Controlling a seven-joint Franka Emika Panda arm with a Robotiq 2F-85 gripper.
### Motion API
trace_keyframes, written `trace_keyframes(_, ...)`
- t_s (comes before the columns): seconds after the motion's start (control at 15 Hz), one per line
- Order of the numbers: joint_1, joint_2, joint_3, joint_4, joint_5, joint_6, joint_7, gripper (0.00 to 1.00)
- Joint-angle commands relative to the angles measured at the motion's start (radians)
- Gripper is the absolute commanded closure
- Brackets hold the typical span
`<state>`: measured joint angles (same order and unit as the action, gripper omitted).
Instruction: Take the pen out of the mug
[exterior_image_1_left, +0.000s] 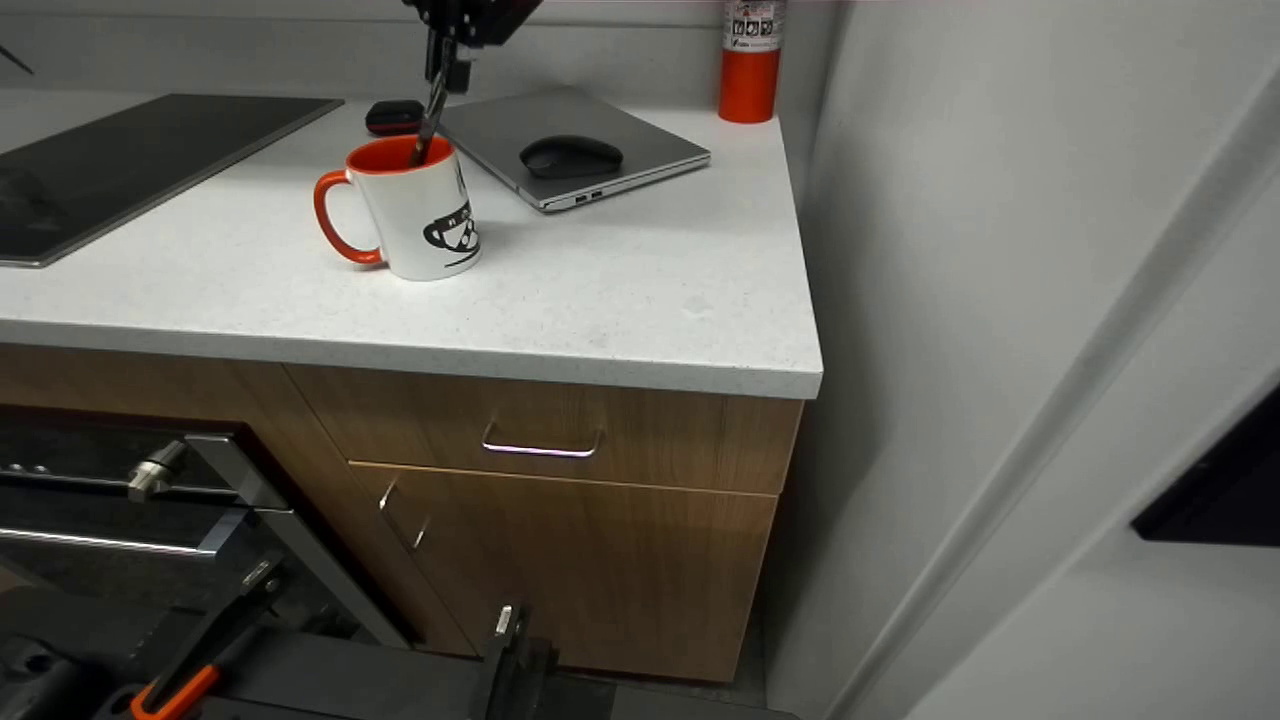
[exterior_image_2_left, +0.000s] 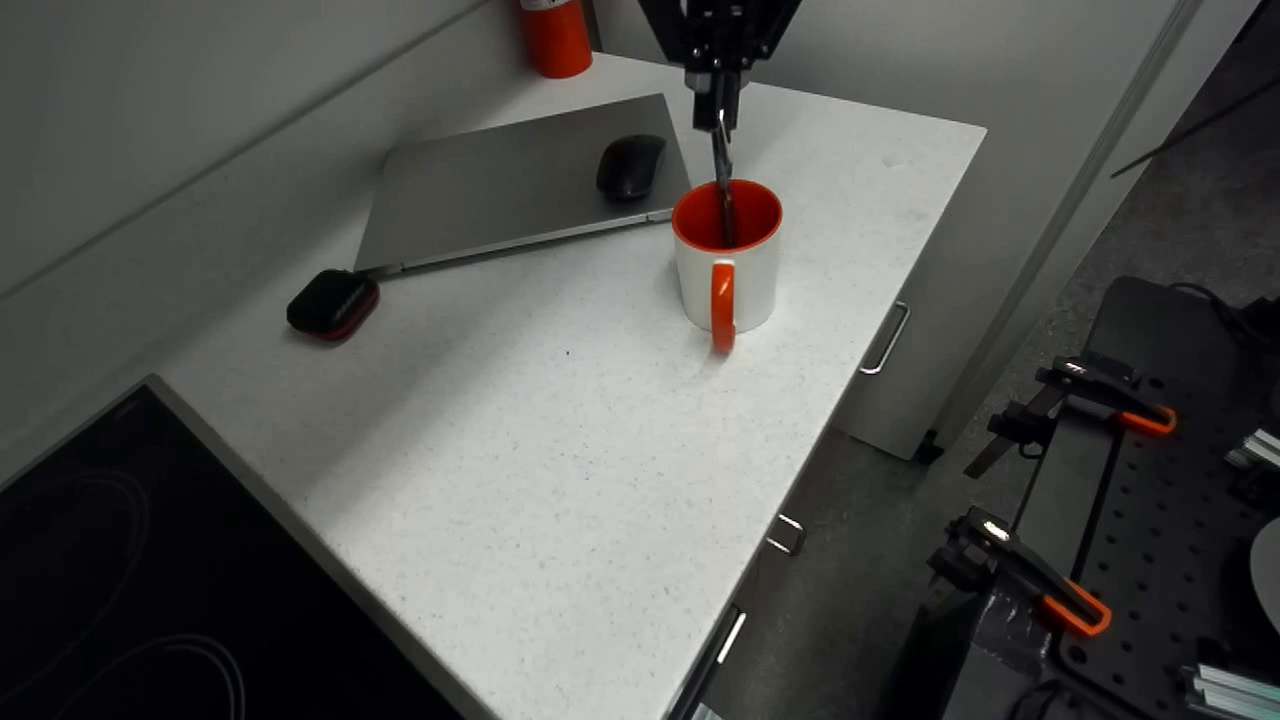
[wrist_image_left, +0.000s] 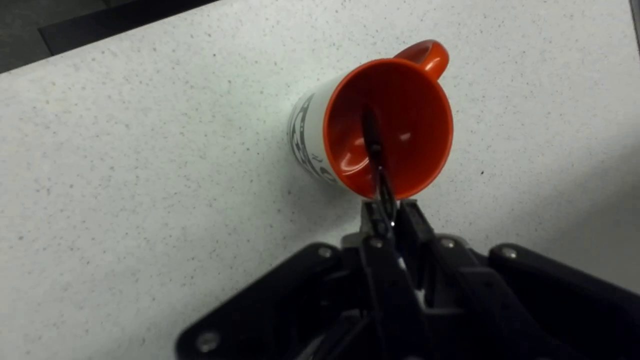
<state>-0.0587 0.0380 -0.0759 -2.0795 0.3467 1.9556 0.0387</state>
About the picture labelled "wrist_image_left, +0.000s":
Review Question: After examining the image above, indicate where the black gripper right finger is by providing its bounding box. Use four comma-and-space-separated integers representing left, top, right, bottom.
395, 197, 568, 360

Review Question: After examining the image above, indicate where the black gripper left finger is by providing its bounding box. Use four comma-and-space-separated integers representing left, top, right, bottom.
359, 197, 431, 360

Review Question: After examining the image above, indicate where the white mug with orange interior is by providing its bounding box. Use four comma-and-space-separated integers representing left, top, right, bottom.
286, 37, 456, 202

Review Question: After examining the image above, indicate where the black induction cooktop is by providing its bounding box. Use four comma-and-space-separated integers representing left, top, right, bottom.
0, 0, 216, 75

